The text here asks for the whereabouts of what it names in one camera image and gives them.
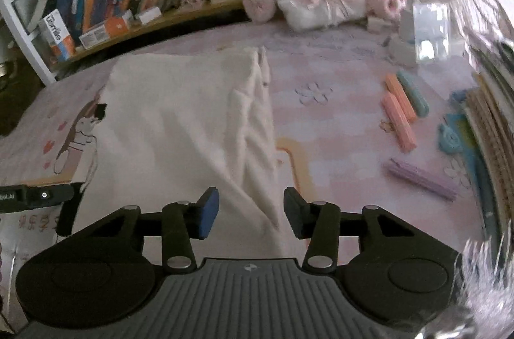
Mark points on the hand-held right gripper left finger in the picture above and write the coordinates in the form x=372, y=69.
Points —
x=209, y=214

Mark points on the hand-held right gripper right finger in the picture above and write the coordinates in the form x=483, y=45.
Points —
x=295, y=216

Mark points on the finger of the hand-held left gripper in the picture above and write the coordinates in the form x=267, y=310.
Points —
x=68, y=218

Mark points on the cream shirt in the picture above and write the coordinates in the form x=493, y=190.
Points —
x=172, y=122

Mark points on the purple highlighter pen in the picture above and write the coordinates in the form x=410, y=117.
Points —
x=421, y=178

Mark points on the long orange highlighter pen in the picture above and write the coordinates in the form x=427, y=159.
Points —
x=398, y=122

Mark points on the tall white orange box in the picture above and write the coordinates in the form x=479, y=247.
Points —
x=58, y=34

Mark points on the long white orange box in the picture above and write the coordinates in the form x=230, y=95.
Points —
x=104, y=32

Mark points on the white fluffy cloth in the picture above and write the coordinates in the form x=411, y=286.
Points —
x=486, y=283

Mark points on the stack of notebooks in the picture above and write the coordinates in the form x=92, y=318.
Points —
x=486, y=130

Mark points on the white clear plastic box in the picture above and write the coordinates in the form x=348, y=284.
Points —
x=429, y=30

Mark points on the small pink plush toy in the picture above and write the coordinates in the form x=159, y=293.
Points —
x=387, y=0

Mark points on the white shelf frame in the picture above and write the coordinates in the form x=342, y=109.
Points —
x=24, y=38

